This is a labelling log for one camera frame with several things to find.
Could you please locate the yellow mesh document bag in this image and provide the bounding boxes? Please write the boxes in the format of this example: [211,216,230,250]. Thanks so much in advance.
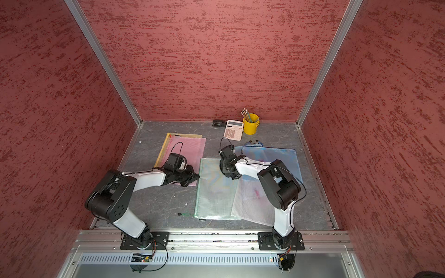
[154,132,202,167]

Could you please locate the green mesh document bag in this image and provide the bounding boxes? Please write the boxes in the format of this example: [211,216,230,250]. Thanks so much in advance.
[177,158,241,220]

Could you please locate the pink calculator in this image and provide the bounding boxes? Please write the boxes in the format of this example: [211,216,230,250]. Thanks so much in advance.
[224,120,243,141]

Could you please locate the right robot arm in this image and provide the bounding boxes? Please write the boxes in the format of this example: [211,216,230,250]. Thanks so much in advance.
[219,145,304,250]

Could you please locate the pink mesh document bag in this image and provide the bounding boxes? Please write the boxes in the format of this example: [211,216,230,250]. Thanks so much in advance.
[160,137,206,174]

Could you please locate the left circuit board with cables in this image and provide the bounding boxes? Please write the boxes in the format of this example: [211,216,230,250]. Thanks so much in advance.
[130,239,169,273]

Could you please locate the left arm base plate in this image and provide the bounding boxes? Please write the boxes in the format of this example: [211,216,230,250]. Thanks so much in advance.
[120,231,170,251]

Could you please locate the blue mesh document bag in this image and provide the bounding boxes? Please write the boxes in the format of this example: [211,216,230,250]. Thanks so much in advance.
[235,143,302,181]

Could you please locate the right black connector box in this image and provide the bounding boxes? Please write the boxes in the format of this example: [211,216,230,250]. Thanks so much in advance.
[278,247,296,272]

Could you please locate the clear white mesh document bag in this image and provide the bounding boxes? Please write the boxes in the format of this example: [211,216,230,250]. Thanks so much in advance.
[231,176,275,227]

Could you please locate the dark grey cloth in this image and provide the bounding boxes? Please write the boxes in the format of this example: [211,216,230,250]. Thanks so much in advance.
[220,158,234,178]

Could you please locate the pencils in mug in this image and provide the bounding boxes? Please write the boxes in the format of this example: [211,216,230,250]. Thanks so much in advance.
[241,108,253,123]

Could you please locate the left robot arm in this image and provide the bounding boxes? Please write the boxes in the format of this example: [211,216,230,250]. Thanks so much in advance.
[85,165,200,250]

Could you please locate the aluminium front rail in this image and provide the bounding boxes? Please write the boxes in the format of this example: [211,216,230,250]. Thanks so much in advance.
[70,229,355,254]

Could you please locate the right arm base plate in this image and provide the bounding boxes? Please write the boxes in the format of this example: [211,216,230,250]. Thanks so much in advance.
[258,231,305,251]

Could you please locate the yellow mug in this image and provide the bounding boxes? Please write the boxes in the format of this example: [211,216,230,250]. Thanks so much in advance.
[243,113,260,135]

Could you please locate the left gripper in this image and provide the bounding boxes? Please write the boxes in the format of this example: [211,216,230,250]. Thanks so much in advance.
[174,164,200,186]

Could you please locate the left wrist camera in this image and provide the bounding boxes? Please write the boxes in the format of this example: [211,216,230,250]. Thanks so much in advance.
[163,153,187,171]

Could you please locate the black stapler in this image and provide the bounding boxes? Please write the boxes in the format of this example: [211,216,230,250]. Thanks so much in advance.
[212,119,227,128]

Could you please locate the perforated metal strip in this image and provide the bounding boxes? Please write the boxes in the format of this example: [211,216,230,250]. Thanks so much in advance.
[79,253,278,266]

